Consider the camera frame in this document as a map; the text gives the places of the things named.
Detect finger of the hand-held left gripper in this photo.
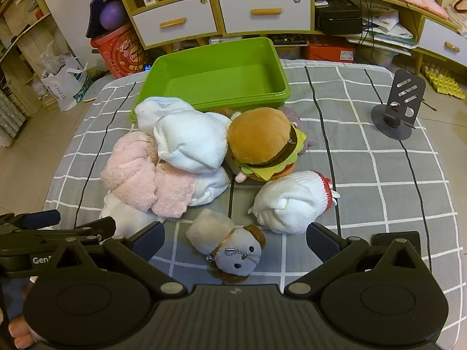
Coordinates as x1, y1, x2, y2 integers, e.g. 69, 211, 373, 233
55, 216, 117, 244
0, 209, 61, 231

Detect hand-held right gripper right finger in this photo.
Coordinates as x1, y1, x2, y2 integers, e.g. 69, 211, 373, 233
283, 222, 424, 300

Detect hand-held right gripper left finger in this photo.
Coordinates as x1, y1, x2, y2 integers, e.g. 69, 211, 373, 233
54, 222, 189, 302

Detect white plush animal toy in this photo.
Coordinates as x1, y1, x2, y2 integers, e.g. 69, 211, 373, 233
101, 192, 166, 239

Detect white plush with orange collar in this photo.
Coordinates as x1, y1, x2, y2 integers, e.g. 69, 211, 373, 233
249, 169, 341, 235

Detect pink fluffy cloth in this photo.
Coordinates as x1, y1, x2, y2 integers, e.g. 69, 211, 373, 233
101, 131, 198, 219

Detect small brown plush beige hat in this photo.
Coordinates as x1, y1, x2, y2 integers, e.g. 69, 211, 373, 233
186, 209, 267, 285

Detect green plastic bin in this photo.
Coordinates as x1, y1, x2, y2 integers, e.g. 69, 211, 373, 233
130, 37, 291, 123

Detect grey checked cloth desktop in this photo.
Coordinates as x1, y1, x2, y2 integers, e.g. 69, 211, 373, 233
43, 58, 461, 301

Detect person's left hand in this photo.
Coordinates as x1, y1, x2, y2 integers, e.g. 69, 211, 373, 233
6, 314, 40, 349

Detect white rolled knit glove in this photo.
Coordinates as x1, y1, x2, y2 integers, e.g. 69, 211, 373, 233
188, 167, 231, 207

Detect pale purple plush toy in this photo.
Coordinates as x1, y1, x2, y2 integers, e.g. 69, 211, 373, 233
280, 106, 319, 150

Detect hamburger plush toy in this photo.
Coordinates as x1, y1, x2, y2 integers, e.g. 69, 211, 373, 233
227, 108, 309, 183

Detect round white tan-rimmed board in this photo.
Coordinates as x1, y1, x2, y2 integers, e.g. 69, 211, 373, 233
75, 79, 100, 103

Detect white plastic bag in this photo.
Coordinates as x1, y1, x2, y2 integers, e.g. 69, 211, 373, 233
41, 55, 90, 112

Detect dark grey metal phone stand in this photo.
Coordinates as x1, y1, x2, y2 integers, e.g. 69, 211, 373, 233
371, 69, 427, 141

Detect red snack bucket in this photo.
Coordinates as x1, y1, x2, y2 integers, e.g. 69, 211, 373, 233
91, 24, 147, 79

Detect wooden bookshelf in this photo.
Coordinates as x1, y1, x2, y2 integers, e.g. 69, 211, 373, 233
0, 0, 62, 117

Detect orange box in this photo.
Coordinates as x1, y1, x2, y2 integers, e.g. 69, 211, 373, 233
306, 42, 356, 62

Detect yellow egg tray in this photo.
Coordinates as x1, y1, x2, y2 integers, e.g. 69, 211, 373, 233
421, 64, 467, 100

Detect dark patterned storage box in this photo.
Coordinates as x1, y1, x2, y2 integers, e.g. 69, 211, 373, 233
271, 34, 311, 59

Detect purple ball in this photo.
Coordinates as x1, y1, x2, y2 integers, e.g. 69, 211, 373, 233
99, 1, 128, 30

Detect dark purple bag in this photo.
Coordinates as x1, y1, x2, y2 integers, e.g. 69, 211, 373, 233
86, 0, 123, 39

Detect black box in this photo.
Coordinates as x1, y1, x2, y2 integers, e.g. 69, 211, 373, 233
314, 0, 363, 36

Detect stack of white papers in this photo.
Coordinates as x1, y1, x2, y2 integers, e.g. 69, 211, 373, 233
346, 5, 420, 50

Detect white drawer wooden handle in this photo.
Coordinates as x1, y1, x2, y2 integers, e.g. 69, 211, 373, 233
218, 0, 314, 34
419, 18, 467, 68
132, 0, 218, 48

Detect black cables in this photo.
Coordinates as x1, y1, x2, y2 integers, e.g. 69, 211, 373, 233
348, 0, 414, 48

